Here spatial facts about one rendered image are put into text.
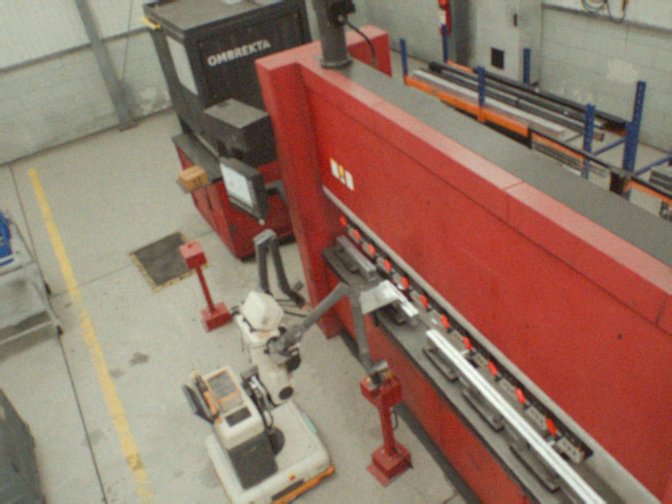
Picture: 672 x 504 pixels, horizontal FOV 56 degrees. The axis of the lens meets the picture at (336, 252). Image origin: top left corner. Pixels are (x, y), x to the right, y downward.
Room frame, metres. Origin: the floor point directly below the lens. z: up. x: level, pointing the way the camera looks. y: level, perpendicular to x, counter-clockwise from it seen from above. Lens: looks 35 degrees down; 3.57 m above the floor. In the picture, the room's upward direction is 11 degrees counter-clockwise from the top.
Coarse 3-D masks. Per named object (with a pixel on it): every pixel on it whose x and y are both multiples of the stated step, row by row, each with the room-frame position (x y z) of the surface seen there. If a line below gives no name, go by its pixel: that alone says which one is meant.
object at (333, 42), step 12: (312, 0) 3.67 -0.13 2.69; (324, 0) 3.61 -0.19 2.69; (336, 0) 3.58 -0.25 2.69; (348, 0) 3.61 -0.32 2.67; (324, 12) 3.63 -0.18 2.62; (336, 12) 3.56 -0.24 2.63; (348, 12) 3.60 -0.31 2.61; (324, 24) 3.63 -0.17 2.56; (336, 24) 3.55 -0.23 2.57; (348, 24) 3.50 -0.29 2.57; (324, 36) 3.64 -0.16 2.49; (336, 36) 3.63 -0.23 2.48; (324, 48) 3.65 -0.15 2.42; (336, 48) 3.62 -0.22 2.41; (372, 48) 3.53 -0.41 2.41; (324, 60) 3.67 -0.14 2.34; (336, 60) 3.62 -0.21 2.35; (348, 60) 3.63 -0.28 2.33; (372, 60) 3.53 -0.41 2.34
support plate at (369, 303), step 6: (378, 288) 3.14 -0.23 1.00; (384, 288) 3.13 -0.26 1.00; (360, 294) 3.11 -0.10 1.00; (366, 294) 3.10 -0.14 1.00; (372, 294) 3.09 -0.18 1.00; (390, 294) 3.06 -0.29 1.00; (360, 300) 3.05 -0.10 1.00; (366, 300) 3.04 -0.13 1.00; (372, 300) 3.03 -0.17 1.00; (384, 300) 3.01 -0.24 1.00; (390, 300) 3.00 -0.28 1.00; (366, 306) 2.99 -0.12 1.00; (372, 306) 2.98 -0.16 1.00; (378, 306) 2.97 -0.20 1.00; (366, 312) 2.93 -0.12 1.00
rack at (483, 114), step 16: (528, 48) 4.83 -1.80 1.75; (448, 64) 5.77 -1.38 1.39; (528, 64) 4.80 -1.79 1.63; (416, 80) 5.49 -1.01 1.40; (480, 80) 4.64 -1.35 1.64; (528, 80) 4.80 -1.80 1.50; (448, 96) 5.03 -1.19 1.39; (480, 96) 4.64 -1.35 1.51; (640, 96) 3.86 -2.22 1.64; (480, 112) 4.64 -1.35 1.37; (592, 112) 3.64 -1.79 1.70; (640, 112) 3.82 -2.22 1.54; (512, 128) 4.31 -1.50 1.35; (592, 128) 3.64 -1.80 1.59; (608, 128) 4.02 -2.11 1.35; (608, 144) 3.77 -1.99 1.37
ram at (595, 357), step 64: (320, 128) 3.74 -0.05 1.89; (384, 192) 2.98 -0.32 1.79; (448, 192) 2.37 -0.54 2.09; (448, 256) 2.40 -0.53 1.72; (512, 256) 1.96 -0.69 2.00; (512, 320) 1.95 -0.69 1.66; (576, 320) 1.62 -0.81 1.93; (640, 320) 1.38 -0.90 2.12; (576, 384) 1.59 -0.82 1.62; (640, 384) 1.34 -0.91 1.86; (640, 448) 1.30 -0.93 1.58
